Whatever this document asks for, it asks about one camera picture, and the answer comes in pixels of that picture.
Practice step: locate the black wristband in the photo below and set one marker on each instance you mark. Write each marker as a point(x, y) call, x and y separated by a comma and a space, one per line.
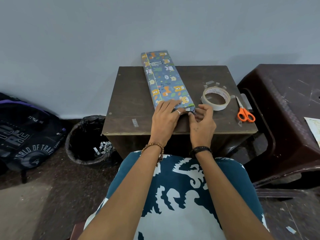
point(201, 149)

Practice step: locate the cream printed paper sheet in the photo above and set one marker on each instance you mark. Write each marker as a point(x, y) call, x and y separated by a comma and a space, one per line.
point(314, 128)

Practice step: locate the reddish brown seat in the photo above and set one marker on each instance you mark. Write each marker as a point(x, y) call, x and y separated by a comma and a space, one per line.
point(78, 231)

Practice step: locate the dark brown wooden table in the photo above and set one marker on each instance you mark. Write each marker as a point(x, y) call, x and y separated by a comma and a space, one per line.
point(132, 97)

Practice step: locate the white adhesive tape roll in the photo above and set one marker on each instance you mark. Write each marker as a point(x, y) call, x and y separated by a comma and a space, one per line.
point(226, 103)

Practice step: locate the clear tape strip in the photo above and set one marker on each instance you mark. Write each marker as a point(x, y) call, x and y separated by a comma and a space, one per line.
point(135, 122)
point(209, 82)

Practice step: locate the crumpled paper scraps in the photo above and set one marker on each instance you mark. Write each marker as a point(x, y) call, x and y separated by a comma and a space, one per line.
point(105, 147)

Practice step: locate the person's right hand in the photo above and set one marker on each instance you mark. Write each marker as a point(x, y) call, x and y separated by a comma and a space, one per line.
point(203, 133)

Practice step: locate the person's left hand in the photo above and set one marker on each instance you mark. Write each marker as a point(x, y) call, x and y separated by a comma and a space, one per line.
point(163, 123)

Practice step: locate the person's right thumb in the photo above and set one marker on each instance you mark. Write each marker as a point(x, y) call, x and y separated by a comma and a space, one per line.
point(192, 117)

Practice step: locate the blue animal-print gift box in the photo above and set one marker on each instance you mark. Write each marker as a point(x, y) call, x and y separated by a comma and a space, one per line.
point(163, 77)

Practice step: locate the person's left forearm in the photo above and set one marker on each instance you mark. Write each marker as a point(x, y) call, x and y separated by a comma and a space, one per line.
point(127, 194)

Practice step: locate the person's left middle finger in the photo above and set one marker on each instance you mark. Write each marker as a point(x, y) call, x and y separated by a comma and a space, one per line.
point(172, 103)

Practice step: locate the person's right forearm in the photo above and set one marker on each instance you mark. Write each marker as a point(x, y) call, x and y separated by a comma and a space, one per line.
point(225, 197)

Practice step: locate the black and purple backpack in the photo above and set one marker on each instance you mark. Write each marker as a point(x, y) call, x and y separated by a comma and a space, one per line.
point(25, 137)

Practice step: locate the small white paper scrap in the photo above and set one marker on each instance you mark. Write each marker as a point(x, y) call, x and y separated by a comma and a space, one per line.
point(291, 230)

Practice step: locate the person's left thumb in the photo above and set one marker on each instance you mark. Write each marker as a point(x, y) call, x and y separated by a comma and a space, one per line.
point(180, 112)

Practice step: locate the person's left little finger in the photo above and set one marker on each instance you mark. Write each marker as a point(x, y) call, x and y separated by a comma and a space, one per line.
point(158, 106)

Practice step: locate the teal and white patterned garment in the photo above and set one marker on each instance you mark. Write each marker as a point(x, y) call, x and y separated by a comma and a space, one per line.
point(180, 197)

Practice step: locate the dark brown plastic chair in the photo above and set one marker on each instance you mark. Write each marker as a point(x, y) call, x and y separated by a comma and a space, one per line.
point(282, 117)

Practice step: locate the bin with black liner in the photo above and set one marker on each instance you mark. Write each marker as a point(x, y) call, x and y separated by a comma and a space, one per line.
point(82, 139)

